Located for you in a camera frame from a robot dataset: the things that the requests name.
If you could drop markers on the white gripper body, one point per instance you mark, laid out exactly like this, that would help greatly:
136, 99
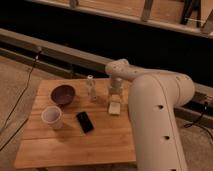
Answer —
115, 86

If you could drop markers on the white ceramic cup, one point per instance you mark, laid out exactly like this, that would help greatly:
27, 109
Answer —
52, 116

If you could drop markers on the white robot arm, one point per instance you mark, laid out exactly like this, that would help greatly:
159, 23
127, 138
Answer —
153, 95

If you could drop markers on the white sponge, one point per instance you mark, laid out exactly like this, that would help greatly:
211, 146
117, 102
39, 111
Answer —
114, 108

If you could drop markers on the dark purple bowl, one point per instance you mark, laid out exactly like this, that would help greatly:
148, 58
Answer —
63, 95

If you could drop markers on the wooden table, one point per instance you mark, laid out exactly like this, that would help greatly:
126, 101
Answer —
109, 142

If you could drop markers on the black smartphone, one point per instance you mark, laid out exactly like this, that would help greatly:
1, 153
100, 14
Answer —
85, 122

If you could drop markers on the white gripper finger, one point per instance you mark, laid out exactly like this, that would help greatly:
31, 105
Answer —
115, 98

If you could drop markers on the clear plastic bottle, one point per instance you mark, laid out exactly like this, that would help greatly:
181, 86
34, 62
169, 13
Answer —
91, 88

